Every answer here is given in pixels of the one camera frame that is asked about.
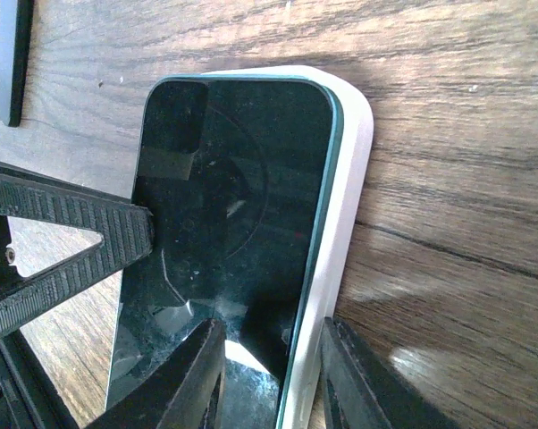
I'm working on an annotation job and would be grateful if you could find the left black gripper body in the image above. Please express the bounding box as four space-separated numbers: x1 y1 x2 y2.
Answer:
0 215 78 428

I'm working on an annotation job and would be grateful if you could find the beige phone case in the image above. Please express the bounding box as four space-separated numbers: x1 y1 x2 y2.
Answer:
197 65 374 428

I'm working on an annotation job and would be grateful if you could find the black smartphone green edge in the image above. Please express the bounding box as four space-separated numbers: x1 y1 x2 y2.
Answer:
106 74 341 428

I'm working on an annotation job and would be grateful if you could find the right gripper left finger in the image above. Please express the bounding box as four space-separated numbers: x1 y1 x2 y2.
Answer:
89 319 226 428

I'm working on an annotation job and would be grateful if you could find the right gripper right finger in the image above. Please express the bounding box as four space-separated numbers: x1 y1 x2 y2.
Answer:
321 317 457 428

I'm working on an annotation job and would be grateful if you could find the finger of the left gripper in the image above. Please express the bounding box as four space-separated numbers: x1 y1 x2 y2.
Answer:
0 163 154 339

